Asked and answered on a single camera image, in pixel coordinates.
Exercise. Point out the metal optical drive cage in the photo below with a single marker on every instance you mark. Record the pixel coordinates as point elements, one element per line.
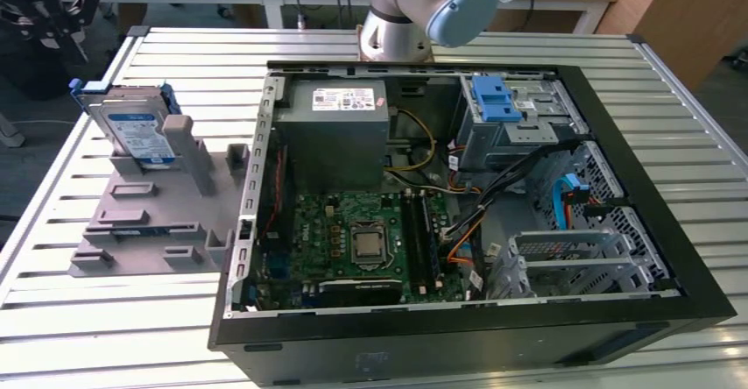
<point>502,143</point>

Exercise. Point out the CPU socket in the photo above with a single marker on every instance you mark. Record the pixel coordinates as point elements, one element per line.
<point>352,249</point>

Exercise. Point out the grey parts rack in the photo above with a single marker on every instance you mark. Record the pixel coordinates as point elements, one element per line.
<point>162,214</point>

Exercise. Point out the black open PC case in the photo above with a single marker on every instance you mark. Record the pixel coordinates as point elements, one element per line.
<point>409,345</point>

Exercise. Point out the silver CPU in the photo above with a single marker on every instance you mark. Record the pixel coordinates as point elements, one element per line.
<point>369,245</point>

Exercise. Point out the black RAM slot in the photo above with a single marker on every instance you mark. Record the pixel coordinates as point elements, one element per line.
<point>413,240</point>

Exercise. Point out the installed RAM stick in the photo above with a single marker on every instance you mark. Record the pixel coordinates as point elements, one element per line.
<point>432,249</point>

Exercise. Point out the black graphics card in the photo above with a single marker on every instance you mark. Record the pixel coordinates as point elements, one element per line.
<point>358,290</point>

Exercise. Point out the green motherboard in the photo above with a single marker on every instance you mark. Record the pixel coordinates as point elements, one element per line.
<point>318,214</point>

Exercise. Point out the blue drive cage latch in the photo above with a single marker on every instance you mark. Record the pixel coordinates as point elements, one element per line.
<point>493,100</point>

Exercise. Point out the white furniture leg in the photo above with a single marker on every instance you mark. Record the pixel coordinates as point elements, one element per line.
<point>12,132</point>

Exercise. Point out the wooden cabinet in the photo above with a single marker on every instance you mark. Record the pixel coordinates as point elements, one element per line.
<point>689,12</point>

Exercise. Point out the RAM stick in rack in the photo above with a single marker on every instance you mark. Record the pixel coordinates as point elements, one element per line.
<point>140,231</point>

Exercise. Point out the grey power supply unit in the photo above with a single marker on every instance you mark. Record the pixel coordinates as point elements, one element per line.
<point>333,152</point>

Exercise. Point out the hard disk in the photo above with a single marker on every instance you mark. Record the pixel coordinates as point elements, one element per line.
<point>137,135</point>

